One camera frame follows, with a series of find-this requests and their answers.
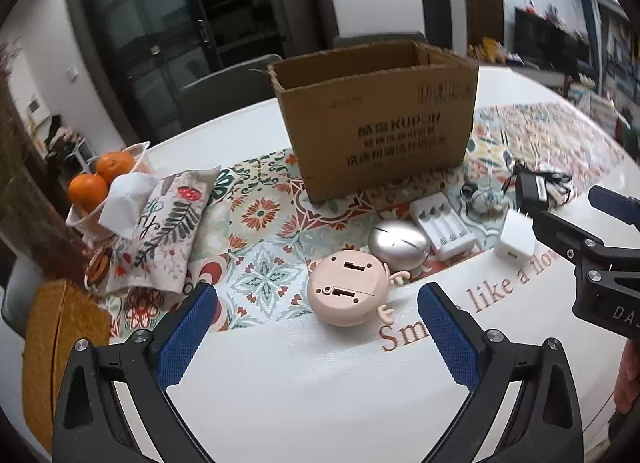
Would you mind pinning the white plastic fruit basket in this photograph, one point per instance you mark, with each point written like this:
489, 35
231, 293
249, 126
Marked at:
82, 223

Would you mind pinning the pile of oranges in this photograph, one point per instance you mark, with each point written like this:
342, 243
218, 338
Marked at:
87, 191

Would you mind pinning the silver oval gadget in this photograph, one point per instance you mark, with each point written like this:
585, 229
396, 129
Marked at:
397, 243

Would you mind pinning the yellow woven box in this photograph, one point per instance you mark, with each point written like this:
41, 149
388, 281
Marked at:
55, 358

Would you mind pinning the white shelf rack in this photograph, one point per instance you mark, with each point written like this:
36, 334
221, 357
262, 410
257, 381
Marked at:
65, 143

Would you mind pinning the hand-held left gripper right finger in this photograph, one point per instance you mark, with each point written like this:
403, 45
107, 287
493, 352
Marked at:
447, 338

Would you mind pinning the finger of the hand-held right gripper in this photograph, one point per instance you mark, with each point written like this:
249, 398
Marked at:
565, 235
617, 205

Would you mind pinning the dark reddish-brown bundle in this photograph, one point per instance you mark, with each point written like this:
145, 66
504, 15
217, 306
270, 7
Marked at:
25, 203

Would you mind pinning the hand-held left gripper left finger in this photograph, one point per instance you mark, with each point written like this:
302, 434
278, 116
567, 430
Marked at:
185, 338

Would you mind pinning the colourful patterned table runner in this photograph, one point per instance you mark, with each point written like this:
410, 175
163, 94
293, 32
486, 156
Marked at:
260, 248

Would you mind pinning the white wall intercom panel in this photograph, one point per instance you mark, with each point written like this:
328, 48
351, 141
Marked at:
35, 108

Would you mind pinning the white battery charger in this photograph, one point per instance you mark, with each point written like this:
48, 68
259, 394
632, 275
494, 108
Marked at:
442, 228

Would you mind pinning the yellow paper bag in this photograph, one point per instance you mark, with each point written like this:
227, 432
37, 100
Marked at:
489, 48

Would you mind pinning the grey dining chair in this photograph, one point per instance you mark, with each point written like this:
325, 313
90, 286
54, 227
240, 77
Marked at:
225, 88
375, 39

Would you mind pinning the orange striped round object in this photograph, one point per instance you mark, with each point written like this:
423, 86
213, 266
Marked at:
97, 265

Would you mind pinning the light grey chair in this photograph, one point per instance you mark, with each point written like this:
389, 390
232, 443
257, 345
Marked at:
17, 293

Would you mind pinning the black television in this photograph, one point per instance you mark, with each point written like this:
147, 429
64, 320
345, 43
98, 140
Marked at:
550, 38

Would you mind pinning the pink round cartoon doll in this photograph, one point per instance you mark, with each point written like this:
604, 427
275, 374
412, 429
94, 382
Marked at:
347, 288

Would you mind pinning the white power adapter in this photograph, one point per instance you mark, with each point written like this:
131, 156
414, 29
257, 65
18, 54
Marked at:
515, 238

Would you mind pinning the brown cardboard box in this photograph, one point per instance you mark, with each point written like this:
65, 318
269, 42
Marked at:
380, 138

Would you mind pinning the dark glass sliding door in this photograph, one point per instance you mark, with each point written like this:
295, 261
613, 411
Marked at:
165, 33

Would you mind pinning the blue-framed display shelf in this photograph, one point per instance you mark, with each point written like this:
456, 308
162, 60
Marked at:
617, 53

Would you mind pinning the person's right hand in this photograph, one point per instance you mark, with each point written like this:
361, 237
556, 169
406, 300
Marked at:
629, 375

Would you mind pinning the floral cloth tissue pouch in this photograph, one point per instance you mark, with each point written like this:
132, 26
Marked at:
165, 228

